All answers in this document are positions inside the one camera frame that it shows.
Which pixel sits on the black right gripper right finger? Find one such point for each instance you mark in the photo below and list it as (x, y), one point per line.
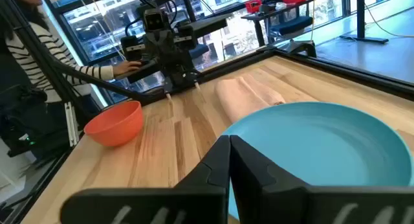
(268, 201)

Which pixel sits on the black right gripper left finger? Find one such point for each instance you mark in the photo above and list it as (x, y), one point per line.
(200, 198)

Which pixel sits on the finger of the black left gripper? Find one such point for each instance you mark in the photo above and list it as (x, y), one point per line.
(167, 91)
(195, 81)

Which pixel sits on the orange plastic bowl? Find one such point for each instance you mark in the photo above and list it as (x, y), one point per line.
(114, 125)

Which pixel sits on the blue round plate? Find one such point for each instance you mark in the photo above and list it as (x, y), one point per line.
(323, 143)

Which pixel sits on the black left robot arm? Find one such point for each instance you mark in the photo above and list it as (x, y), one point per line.
(132, 48)

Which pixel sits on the person's hand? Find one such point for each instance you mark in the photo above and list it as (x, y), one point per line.
(127, 68)

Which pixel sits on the pink folded cloth napkin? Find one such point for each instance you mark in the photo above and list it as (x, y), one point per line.
(241, 97)

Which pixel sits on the black diagonal strut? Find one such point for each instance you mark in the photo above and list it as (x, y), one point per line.
(103, 85)

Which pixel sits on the black background work desk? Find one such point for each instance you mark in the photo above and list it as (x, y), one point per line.
(278, 12)

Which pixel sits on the blue office chair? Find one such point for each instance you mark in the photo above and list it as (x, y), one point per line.
(292, 26)

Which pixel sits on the person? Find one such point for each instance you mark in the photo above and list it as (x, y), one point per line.
(29, 55)

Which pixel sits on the black equipment box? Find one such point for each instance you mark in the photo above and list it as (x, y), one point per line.
(29, 120)

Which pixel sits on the black pole stand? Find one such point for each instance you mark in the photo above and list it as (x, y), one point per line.
(361, 17)

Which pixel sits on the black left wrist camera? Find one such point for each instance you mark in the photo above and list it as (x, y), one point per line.
(156, 20)

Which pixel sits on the white metal bracket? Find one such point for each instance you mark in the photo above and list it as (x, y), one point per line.
(71, 123)

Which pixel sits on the black table frame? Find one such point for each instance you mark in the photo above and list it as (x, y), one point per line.
(339, 72)

